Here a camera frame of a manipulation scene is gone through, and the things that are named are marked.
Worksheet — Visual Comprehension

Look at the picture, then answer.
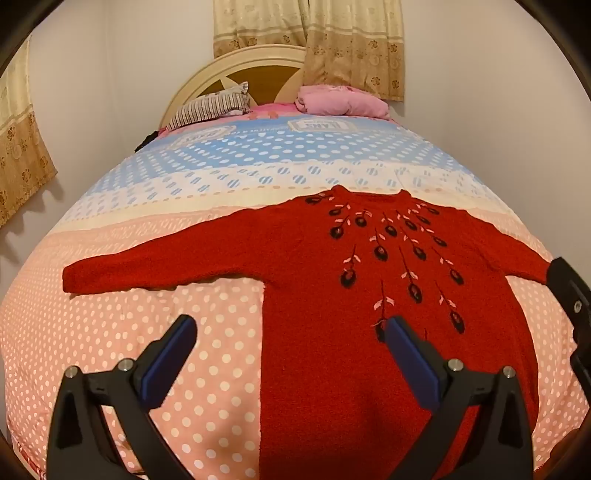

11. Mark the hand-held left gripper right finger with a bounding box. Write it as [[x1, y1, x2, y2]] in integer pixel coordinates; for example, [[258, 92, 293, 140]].
[[385, 316, 539, 480]]

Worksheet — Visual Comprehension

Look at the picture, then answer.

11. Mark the red knitted sweater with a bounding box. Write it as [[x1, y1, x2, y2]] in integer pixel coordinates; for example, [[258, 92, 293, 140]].
[[62, 185, 553, 480]]

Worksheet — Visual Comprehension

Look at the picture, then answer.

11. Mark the striped pillow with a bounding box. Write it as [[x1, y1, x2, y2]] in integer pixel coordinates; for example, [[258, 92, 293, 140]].
[[165, 82, 253, 132]]

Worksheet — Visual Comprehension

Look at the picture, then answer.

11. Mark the beige floral side curtain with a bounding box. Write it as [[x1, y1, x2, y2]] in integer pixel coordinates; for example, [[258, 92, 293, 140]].
[[0, 37, 59, 229]]

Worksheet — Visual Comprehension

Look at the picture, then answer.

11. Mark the pale beige curtain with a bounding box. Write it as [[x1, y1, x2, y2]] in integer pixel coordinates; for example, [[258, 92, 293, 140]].
[[212, 0, 309, 59]]

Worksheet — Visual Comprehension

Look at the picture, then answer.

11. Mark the polka dot bedspread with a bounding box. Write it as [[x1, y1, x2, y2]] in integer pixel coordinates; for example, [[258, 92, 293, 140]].
[[0, 104, 591, 480]]

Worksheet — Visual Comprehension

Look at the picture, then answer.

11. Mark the cream wooden headboard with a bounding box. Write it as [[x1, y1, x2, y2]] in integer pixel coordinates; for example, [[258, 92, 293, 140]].
[[159, 45, 308, 130]]

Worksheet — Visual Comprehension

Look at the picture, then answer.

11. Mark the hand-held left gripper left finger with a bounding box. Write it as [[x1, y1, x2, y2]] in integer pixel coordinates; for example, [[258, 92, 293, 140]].
[[46, 315, 199, 480]]

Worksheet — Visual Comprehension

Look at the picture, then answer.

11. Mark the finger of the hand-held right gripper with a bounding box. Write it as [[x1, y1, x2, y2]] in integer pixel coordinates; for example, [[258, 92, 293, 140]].
[[545, 257, 591, 344]]

